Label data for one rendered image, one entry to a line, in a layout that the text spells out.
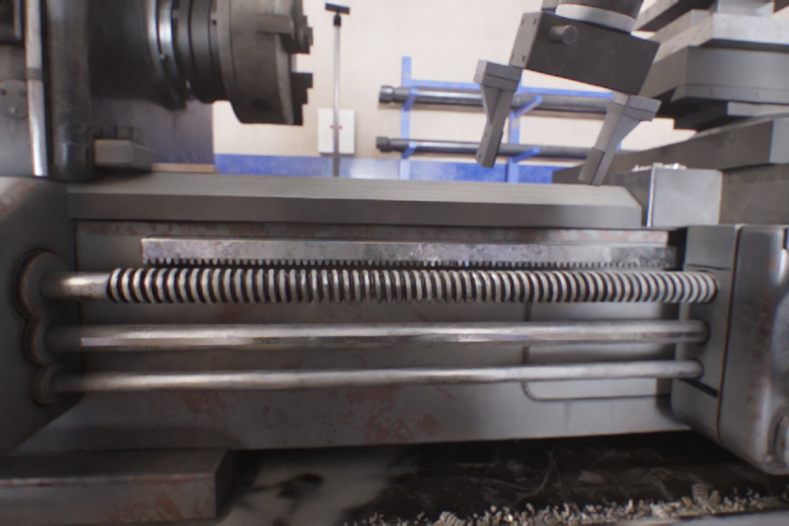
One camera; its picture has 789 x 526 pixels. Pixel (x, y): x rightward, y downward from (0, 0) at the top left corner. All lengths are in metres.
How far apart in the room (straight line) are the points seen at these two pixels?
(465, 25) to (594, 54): 3.84
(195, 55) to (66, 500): 0.65
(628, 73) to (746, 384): 0.39
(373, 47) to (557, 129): 1.85
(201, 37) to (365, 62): 3.30
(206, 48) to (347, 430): 0.63
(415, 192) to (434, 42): 3.64
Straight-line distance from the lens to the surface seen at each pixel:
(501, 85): 0.46
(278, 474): 0.73
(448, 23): 4.27
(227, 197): 0.57
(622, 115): 0.52
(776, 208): 0.69
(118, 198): 0.61
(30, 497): 0.73
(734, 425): 0.68
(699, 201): 0.72
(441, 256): 0.56
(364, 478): 0.71
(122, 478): 0.67
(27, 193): 0.59
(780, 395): 0.66
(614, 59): 0.49
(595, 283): 0.57
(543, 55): 0.46
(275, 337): 0.50
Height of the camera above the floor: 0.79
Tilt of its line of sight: 6 degrees down
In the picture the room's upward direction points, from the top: 1 degrees clockwise
